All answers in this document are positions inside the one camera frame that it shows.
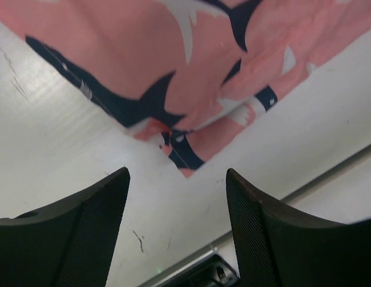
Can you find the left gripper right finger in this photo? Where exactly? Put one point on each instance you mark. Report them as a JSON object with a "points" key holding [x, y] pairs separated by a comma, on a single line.
{"points": [[279, 245]]}

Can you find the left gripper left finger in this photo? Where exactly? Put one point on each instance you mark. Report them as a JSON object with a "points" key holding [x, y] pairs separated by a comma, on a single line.
{"points": [[70, 242]]}

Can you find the pink shark print shorts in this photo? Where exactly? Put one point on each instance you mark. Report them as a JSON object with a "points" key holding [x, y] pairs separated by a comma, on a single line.
{"points": [[188, 75]]}

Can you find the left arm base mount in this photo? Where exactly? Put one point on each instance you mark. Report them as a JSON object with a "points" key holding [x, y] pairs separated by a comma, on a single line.
{"points": [[209, 270]]}

